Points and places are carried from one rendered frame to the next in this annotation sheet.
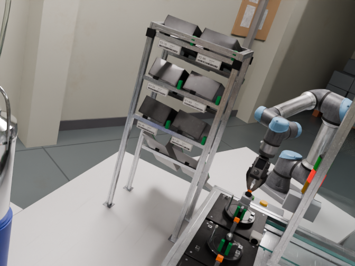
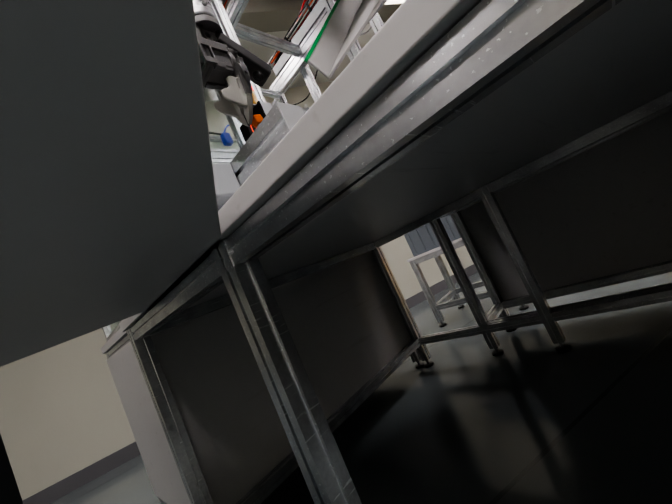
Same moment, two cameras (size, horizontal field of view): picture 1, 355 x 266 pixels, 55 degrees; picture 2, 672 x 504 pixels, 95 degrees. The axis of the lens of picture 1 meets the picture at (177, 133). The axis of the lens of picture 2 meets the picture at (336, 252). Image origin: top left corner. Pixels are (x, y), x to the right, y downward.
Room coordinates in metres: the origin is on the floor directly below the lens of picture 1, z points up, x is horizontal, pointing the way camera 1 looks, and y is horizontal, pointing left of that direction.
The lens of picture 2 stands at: (1.86, -0.09, 0.71)
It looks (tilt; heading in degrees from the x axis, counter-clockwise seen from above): 5 degrees up; 207
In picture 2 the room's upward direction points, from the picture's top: 24 degrees counter-clockwise
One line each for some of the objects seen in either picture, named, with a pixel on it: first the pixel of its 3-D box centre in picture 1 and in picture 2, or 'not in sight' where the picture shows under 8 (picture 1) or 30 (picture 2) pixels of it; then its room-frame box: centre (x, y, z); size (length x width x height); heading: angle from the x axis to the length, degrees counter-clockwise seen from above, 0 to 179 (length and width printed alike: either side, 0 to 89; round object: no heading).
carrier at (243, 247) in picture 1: (227, 240); not in sight; (1.03, -0.30, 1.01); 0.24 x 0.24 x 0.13; 74
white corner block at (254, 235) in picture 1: (255, 238); not in sight; (1.16, -0.44, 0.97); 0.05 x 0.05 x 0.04; 74
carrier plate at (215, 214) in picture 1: (237, 217); not in sight; (1.28, -0.37, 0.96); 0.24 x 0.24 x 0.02; 74
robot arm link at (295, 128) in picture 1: (286, 129); not in sight; (1.46, -0.46, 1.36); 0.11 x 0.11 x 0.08; 46
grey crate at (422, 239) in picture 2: not in sight; (448, 226); (-0.86, -0.40, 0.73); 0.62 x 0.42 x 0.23; 74
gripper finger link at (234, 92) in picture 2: (250, 180); (236, 97); (1.39, -0.38, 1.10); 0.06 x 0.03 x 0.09; 164
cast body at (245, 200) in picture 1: (245, 200); not in sight; (1.27, -0.37, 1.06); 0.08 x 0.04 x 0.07; 164
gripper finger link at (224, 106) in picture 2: (257, 183); (229, 108); (1.38, -0.41, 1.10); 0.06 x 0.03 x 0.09; 164
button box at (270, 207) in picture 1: (261, 208); (195, 207); (1.46, -0.51, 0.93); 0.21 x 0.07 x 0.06; 74
